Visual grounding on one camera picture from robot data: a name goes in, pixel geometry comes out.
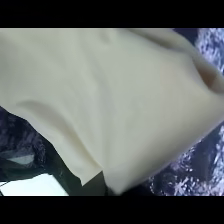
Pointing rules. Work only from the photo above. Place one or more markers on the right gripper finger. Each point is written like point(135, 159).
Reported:
point(96, 187)

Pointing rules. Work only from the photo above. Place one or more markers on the cream T-shirt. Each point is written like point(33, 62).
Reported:
point(110, 93)

